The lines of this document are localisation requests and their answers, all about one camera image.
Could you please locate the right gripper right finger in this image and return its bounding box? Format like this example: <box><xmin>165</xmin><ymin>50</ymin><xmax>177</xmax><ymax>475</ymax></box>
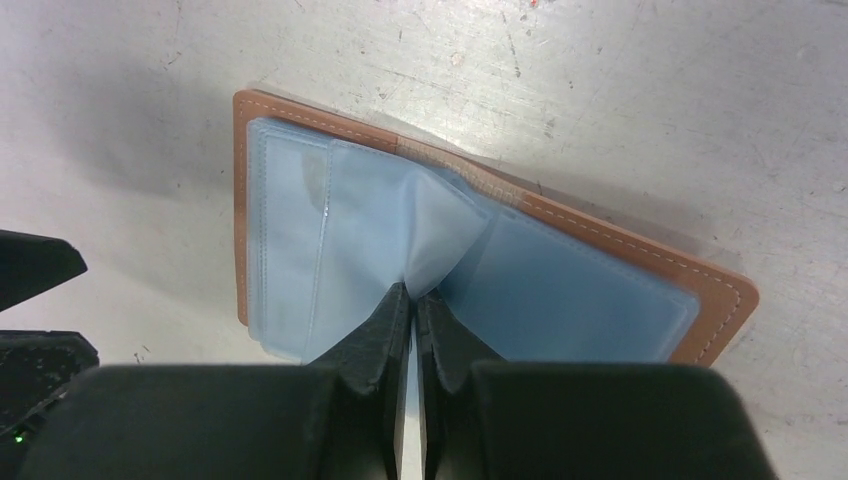
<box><xmin>416</xmin><ymin>292</ymin><xmax>775</xmax><ymax>479</ymax></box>

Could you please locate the brown leather card holder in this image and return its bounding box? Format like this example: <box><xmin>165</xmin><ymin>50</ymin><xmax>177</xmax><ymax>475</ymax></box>
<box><xmin>232</xmin><ymin>89</ymin><xmax>760</xmax><ymax>366</ymax></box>

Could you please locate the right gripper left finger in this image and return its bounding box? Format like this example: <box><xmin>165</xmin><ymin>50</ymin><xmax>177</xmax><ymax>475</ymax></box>
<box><xmin>19</xmin><ymin>283</ymin><xmax>411</xmax><ymax>479</ymax></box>

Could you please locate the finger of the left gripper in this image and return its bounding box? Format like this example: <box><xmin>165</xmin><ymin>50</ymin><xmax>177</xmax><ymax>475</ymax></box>
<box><xmin>1</xmin><ymin>330</ymin><xmax>99</xmax><ymax>435</ymax></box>
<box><xmin>1</xmin><ymin>230</ymin><xmax>88</xmax><ymax>311</ymax></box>

